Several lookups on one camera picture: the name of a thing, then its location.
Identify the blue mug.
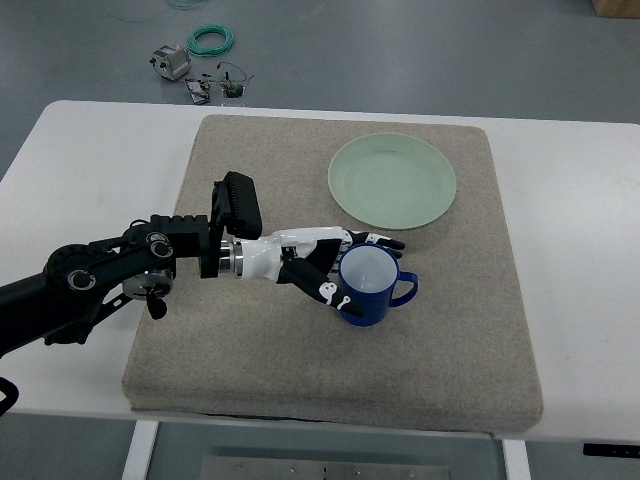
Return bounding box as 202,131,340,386
338,244,419,327

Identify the circuit board with wires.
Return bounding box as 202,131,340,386
217,61,253,98

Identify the small silver metal box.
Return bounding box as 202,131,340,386
149,45,191,81

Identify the cardboard box corner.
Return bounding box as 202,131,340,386
591,0,640,19

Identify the green coiled cable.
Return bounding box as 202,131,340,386
187,25,235,57

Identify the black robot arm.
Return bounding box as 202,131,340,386
1,172,262,354

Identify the light green plate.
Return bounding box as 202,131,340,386
328,132,457,230

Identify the black table control panel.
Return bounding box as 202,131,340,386
583,443,640,459

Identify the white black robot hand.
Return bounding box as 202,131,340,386
233,226,405,320

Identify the grey foam pad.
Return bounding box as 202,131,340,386
123,115,543,434

